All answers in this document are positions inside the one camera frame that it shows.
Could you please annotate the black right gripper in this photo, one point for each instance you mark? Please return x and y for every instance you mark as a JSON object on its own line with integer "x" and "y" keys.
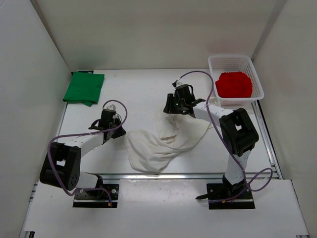
{"x": 170, "y": 108}

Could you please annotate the white t shirt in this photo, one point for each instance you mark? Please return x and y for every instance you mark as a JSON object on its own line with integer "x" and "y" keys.
{"x": 176, "y": 133}

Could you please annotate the white plastic basket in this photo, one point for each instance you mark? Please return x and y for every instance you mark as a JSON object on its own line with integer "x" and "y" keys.
{"x": 219, "y": 64}

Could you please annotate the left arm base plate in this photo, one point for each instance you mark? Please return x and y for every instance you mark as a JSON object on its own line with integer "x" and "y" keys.
{"x": 98, "y": 199}

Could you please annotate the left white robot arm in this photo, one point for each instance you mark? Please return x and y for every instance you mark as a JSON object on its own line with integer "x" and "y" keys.
{"x": 66, "y": 157}

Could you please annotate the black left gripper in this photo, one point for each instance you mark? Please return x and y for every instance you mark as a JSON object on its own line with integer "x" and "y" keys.
{"x": 121, "y": 132}

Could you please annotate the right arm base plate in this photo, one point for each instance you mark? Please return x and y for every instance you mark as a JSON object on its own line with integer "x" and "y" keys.
{"x": 222, "y": 197}

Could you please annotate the green t shirt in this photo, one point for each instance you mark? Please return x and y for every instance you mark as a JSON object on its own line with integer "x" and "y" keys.
{"x": 84, "y": 88}

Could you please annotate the red t shirt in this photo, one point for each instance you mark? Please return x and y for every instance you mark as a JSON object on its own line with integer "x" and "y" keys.
{"x": 234, "y": 85}

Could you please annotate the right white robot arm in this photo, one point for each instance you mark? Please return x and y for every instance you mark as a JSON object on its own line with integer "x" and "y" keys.
{"x": 237, "y": 131}

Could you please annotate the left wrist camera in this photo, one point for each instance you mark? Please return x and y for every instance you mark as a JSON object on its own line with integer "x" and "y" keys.
{"x": 111, "y": 107}

